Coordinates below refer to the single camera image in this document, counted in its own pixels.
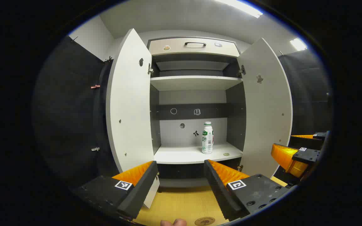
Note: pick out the black backdrop cloth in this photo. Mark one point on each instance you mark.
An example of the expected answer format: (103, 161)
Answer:
(68, 119)
(309, 94)

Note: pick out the white cabinet shelf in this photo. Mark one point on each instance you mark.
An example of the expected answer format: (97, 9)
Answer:
(193, 83)

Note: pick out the beige cabinet drawer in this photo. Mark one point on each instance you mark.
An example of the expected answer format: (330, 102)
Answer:
(181, 47)

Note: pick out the silver clip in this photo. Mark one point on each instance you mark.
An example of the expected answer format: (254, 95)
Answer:
(95, 149)

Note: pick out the metal door hinge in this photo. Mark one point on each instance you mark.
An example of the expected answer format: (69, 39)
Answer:
(150, 70)
(242, 70)

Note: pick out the white cabinet door box sticker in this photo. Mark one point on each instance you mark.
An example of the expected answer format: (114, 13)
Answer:
(267, 116)

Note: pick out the round wooden coaster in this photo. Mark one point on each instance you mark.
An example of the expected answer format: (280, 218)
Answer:
(205, 222)

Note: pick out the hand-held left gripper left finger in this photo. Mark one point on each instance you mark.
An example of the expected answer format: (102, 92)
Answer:
(140, 191)

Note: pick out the white plastic bottle green cap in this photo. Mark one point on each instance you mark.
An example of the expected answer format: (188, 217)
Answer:
(207, 138)

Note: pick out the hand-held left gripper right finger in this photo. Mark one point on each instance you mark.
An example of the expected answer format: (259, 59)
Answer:
(218, 191)

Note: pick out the white cabinet door checkered sticker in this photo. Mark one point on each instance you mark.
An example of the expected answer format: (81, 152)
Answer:
(130, 103)

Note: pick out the grey cabinet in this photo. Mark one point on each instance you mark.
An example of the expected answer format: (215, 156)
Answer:
(193, 97)

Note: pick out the small ceiling light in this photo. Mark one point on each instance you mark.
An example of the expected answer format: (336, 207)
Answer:
(298, 44)

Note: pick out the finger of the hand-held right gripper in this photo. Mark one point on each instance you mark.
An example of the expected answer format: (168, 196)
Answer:
(286, 157)
(309, 142)

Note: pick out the red clip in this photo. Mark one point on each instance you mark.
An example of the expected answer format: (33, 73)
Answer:
(95, 86)

